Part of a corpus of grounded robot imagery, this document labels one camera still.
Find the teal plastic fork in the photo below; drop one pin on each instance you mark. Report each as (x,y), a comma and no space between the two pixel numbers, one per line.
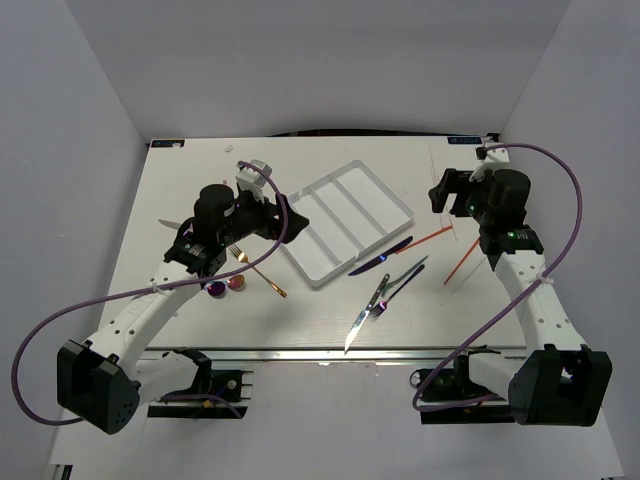
(396,281)

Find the gold fork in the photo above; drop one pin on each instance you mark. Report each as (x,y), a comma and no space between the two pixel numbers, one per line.
(243,258)

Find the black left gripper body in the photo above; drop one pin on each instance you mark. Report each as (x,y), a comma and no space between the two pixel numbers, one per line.
(251,217)

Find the iridescent blue knife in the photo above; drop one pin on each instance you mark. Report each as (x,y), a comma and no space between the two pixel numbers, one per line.
(381,257)

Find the iridescent purple fork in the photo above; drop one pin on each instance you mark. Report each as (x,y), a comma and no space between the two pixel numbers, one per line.
(381,307)

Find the green-handled steel knife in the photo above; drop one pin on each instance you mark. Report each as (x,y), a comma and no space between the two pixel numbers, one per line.
(170,224)

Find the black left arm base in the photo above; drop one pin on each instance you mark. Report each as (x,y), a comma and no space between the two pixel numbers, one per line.
(213,393)

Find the left blue table sticker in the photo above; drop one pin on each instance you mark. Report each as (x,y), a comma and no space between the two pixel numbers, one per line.
(167,143)

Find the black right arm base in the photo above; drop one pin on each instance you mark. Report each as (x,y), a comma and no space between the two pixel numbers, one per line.
(451,385)

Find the iridescent purple spoon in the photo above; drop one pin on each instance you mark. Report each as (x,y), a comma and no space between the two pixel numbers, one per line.
(216,289)

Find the blue table sticker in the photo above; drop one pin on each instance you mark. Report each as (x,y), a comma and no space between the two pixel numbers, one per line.
(167,143)
(464,140)

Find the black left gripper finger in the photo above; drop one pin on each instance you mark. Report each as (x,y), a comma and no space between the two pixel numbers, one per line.
(282,205)
(288,225)

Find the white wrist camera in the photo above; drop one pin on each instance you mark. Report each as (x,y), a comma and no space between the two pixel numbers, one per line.
(491,157)
(248,179)

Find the right blue table sticker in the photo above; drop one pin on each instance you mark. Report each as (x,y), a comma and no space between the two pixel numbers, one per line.
(464,140)

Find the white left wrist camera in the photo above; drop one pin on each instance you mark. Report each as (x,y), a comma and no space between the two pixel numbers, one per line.
(248,179)

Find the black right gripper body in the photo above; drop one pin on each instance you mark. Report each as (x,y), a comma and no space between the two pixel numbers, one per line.
(470,198)

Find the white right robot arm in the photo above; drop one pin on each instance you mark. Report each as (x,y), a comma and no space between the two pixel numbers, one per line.
(562,381)

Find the aluminium table rail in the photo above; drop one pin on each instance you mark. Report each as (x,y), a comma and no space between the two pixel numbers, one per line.
(327,355)

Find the white divided cutlery tray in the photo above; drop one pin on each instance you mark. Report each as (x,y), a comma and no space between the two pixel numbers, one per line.
(351,213)

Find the iridescent blue-handled spoon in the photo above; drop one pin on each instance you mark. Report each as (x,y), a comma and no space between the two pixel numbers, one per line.
(236,282)

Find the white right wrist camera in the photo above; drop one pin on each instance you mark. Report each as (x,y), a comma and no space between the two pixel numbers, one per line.
(491,157)

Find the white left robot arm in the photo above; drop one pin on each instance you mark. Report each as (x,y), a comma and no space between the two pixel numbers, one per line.
(103,380)

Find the orange chopstick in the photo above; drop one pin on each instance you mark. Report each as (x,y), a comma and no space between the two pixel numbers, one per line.
(462,261)
(427,238)

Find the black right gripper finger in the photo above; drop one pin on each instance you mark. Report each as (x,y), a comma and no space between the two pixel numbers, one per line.
(447,179)
(438,196)

